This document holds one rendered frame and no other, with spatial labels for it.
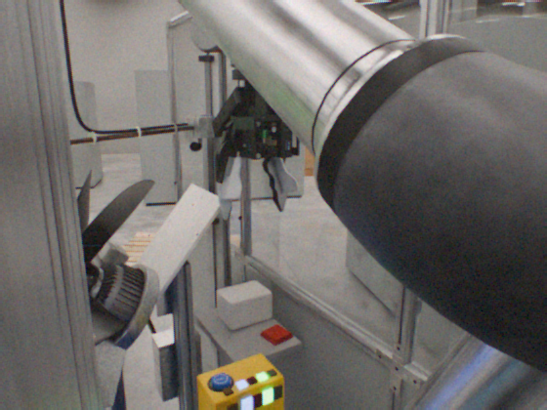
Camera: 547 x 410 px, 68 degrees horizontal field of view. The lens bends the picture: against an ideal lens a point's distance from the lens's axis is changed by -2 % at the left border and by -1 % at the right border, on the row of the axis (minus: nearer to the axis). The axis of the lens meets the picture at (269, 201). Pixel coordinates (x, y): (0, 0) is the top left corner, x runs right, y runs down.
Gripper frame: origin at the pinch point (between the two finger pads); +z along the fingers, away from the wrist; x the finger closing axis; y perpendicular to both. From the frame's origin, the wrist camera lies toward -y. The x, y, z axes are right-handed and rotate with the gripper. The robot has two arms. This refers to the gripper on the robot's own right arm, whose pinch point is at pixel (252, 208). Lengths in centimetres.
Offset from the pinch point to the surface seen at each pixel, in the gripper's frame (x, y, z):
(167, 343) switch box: 4, -69, 64
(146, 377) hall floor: 16, -168, 148
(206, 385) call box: -2.9, -15.3, 40.8
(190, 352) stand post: 9, -60, 64
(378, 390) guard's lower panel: 45, -13, 61
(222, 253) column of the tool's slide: 33, -87, 44
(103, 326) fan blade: -19.6, -29.5, 29.6
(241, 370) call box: 5.5, -15.8, 40.9
